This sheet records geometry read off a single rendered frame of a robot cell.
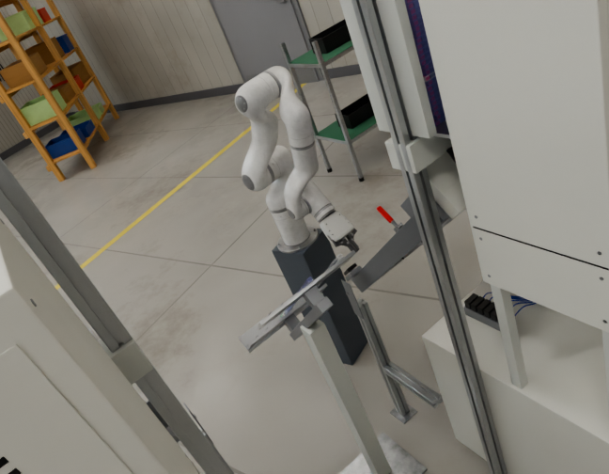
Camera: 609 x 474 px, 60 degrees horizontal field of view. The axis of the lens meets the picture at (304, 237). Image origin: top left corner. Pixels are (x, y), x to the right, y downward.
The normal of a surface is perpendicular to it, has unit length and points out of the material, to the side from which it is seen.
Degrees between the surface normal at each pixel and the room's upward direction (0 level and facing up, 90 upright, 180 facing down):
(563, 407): 0
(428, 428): 0
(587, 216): 90
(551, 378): 0
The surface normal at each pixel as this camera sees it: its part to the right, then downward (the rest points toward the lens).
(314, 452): -0.34, -0.79
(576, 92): -0.76, 0.55
